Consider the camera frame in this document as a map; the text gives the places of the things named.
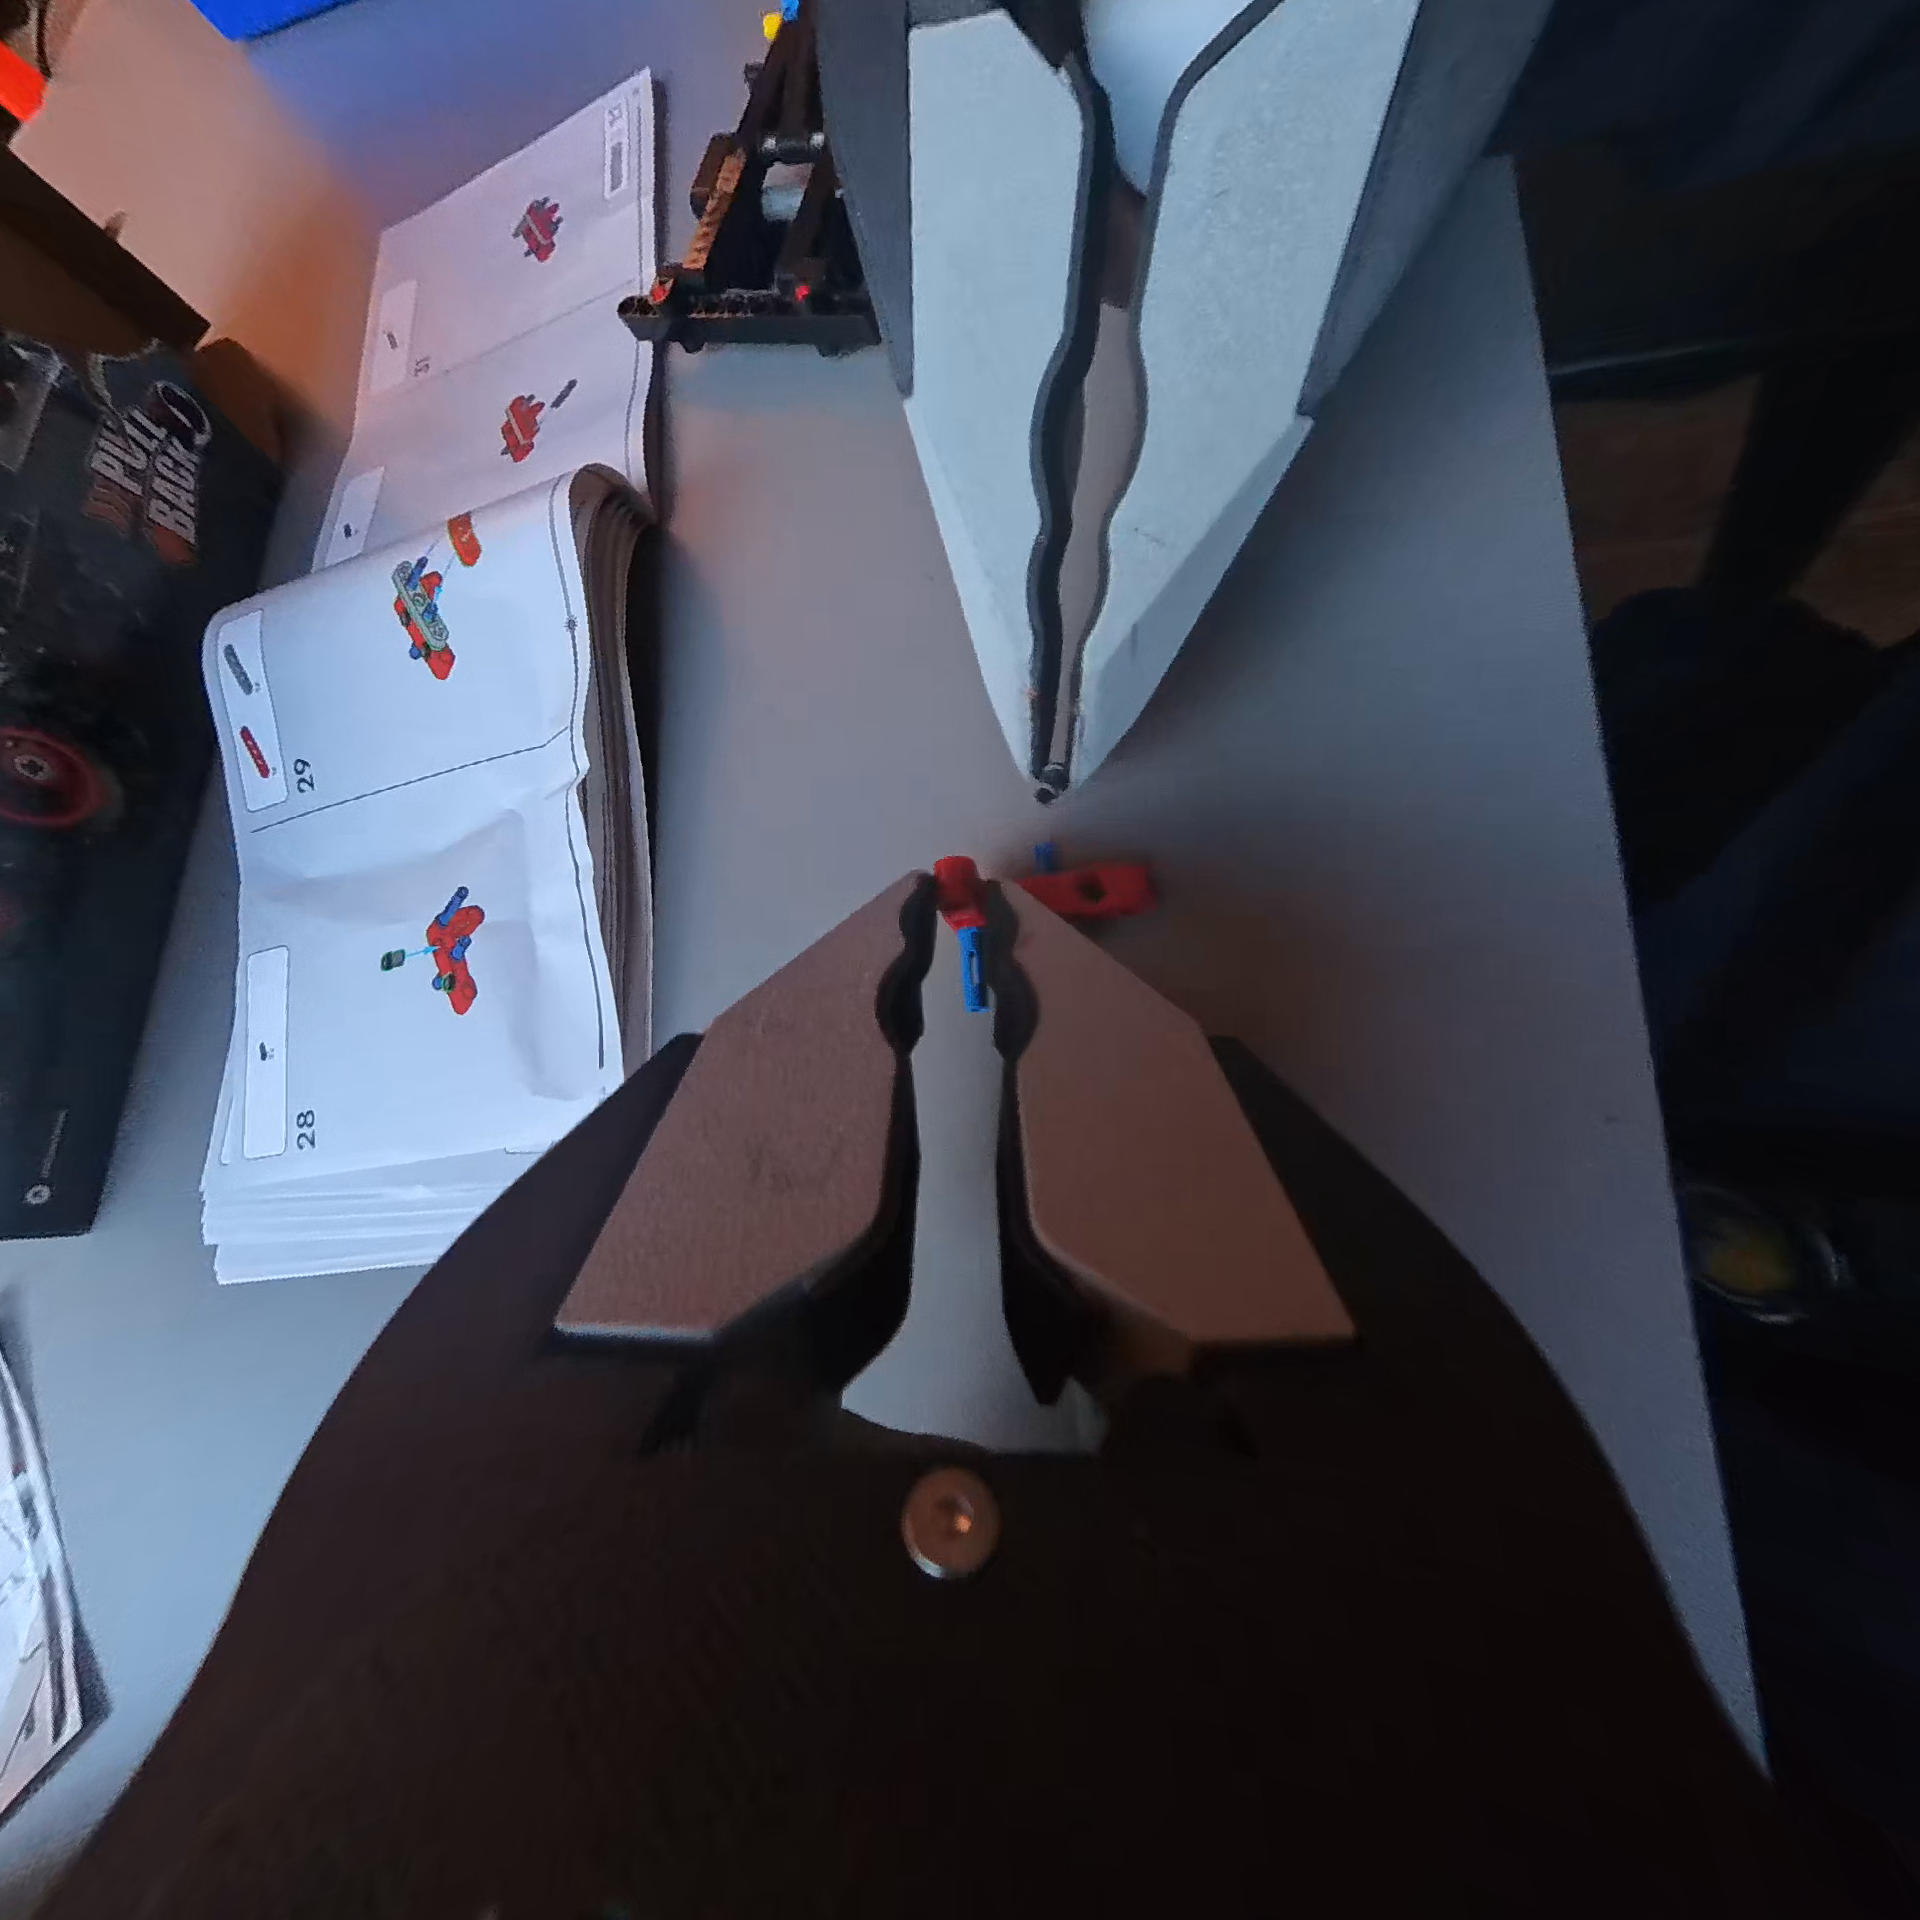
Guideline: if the open lego instruction booklet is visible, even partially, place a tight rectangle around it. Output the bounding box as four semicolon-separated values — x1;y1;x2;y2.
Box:
199;66;665;1286

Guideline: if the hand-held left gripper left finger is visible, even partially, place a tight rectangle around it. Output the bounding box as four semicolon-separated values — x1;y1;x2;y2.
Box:
551;869;940;1398

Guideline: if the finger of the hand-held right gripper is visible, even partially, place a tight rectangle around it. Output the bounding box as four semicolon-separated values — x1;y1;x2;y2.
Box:
1064;0;1556;782
818;0;1115;796

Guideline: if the black lego frame assembly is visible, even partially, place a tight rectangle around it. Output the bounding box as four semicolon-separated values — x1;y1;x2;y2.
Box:
620;0;886;357

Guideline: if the black lego set box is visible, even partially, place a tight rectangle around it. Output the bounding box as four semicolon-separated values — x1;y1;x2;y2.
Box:
0;338;291;1241

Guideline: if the red lego beam blue pin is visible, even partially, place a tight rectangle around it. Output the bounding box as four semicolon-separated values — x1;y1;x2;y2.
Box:
931;854;997;1016
1031;840;1157;921

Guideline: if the printed paper leaflet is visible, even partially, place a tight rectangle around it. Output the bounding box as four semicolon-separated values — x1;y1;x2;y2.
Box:
0;1332;111;1820

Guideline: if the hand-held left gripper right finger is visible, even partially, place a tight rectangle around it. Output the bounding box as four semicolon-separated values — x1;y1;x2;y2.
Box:
987;874;1361;1411

